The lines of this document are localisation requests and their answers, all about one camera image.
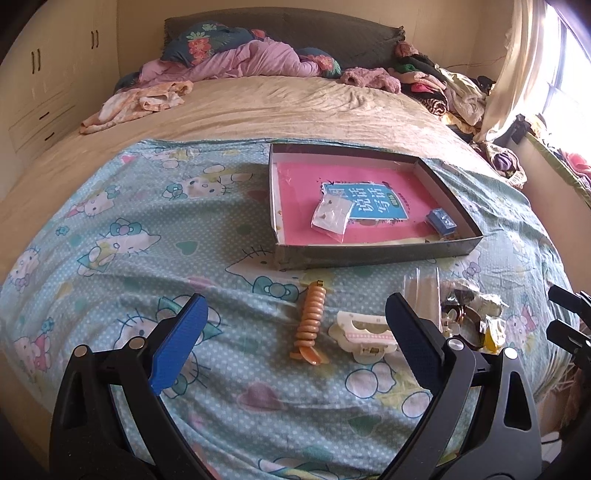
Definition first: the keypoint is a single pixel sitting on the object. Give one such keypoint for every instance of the pink purple duvet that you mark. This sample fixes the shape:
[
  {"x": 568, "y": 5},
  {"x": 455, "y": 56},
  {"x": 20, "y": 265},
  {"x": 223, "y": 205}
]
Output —
[{"x": 256, "y": 58}]

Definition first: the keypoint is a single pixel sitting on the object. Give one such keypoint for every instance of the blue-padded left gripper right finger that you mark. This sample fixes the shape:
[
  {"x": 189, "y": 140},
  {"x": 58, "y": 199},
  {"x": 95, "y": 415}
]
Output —
[{"x": 481, "y": 422}]

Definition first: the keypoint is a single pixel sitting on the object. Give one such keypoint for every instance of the dark grey headboard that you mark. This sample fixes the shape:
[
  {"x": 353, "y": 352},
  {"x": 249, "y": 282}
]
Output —
[{"x": 353, "y": 42}]

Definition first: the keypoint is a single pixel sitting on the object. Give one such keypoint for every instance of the cream curtain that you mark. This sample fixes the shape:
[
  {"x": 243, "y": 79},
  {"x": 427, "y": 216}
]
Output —
[{"x": 530, "y": 66}]

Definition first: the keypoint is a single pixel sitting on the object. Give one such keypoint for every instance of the fuzzy pink garment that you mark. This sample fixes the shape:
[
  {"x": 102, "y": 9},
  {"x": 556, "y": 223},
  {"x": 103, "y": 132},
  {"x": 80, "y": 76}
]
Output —
[{"x": 377, "y": 78}]

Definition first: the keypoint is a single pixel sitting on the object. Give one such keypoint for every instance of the cream white hair claw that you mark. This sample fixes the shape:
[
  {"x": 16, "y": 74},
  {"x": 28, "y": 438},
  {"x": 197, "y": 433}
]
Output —
[{"x": 367, "y": 337}]

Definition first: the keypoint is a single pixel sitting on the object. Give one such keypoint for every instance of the bag dark jewelry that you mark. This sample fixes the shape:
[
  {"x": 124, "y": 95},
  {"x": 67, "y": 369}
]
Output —
[{"x": 475, "y": 306}]

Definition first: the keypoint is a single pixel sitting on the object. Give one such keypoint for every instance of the peach white garment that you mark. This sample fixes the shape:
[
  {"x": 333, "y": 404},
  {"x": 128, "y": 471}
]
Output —
[{"x": 133, "y": 104}]

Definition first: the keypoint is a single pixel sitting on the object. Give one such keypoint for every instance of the clothes heap by window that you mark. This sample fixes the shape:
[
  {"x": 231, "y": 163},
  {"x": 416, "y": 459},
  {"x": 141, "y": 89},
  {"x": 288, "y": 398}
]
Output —
[{"x": 504, "y": 162}]

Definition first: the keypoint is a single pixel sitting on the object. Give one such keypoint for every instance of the Hello Kitty teal bedsheet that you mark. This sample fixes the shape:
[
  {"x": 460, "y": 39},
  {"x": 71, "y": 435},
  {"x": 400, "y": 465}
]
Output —
[{"x": 161, "y": 221}]

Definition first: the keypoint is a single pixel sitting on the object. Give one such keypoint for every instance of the earring card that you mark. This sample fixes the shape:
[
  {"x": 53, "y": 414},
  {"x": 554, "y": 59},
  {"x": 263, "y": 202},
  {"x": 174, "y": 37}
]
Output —
[{"x": 331, "y": 216}]

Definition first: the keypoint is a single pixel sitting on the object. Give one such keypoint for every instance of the dark shallow cardboard box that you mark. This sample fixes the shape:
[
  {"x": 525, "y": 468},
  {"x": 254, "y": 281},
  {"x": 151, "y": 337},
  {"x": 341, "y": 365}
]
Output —
[{"x": 468, "y": 235}]

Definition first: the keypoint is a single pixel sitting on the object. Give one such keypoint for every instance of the cream white wardrobe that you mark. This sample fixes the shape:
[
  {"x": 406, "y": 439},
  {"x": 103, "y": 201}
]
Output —
[{"x": 59, "y": 70}]

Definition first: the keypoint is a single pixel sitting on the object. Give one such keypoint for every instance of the clear plastic bag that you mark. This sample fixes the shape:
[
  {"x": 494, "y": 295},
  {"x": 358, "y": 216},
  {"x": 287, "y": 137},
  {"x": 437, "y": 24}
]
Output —
[{"x": 422, "y": 290}]

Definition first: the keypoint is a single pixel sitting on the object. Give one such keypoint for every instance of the pile of mixed clothes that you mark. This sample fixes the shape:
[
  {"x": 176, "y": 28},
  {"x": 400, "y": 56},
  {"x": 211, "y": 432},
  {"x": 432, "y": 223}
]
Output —
[{"x": 453, "y": 97}]

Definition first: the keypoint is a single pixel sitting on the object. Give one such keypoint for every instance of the pink book blue label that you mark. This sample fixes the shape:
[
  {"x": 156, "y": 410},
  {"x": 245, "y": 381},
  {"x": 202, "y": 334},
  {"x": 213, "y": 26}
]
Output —
[{"x": 389, "y": 204}]

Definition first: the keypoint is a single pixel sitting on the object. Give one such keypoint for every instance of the floral dark blue pillow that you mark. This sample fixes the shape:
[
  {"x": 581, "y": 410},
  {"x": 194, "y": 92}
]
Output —
[{"x": 205, "y": 39}]

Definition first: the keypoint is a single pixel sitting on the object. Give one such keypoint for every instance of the yellow rings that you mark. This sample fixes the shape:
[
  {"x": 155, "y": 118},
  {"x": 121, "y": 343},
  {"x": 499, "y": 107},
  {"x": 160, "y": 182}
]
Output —
[{"x": 494, "y": 334}]

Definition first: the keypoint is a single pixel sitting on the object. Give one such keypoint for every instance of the small blue box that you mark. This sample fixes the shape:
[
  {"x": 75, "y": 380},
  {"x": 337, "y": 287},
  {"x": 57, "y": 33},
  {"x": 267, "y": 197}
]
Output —
[{"x": 442, "y": 222}]

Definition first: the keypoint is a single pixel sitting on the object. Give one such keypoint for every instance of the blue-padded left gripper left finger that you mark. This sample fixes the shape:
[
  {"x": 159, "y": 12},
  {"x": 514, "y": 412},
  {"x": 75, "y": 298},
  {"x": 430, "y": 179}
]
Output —
[{"x": 87, "y": 437}]

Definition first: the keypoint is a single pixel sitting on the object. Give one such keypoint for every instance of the cream pearl hair clip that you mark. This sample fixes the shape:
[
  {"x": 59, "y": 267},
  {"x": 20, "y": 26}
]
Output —
[{"x": 451, "y": 321}]

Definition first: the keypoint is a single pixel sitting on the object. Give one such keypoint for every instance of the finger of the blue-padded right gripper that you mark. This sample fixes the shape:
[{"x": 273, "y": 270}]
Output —
[
  {"x": 578, "y": 303},
  {"x": 570, "y": 340}
]

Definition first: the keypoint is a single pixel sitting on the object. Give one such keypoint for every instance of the orange spiral hair clip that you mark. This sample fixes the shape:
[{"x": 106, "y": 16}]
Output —
[{"x": 310, "y": 325}]

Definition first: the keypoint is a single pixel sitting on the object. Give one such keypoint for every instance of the beige bed cover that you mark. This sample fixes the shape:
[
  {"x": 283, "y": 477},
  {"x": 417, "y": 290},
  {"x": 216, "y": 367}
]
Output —
[{"x": 232, "y": 109}]

